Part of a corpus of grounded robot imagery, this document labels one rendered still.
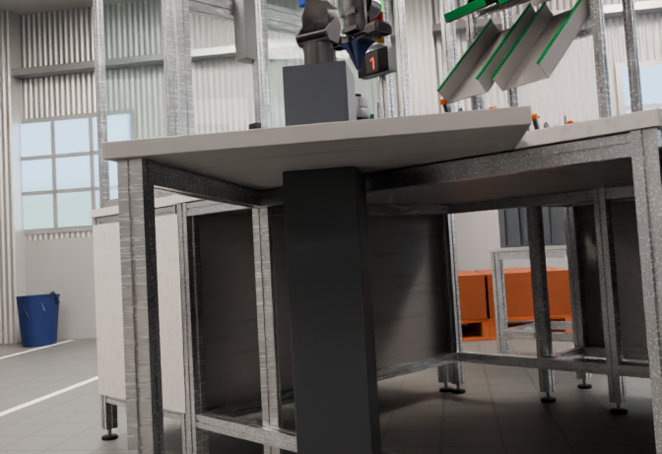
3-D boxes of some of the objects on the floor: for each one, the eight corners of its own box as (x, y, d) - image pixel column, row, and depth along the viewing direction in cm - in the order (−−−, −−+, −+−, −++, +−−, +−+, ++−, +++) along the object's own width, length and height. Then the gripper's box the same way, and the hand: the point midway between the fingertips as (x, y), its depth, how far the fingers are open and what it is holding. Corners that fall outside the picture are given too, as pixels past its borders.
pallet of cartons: (562, 322, 545) (559, 265, 548) (584, 338, 455) (579, 270, 458) (399, 329, 565) (395, 274, 568) (388, 345, 476) (384, 279, 479)
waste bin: (74, 341, 611) (72, 289, 614) (50, 347, 575) (48, 291, 578) (33, 343, 618) (32, 291, 621) (7, 349, 581) (5, 293, 584)
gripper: (320, 17, 183) (324, 76, 182) (373, -5, 170) (378, 60, 169) (338, 21, 187) (342, 79, 187) (391, 0, 174) (395, 63, 173)
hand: (358, 56), depth 178 cm, fingers closed
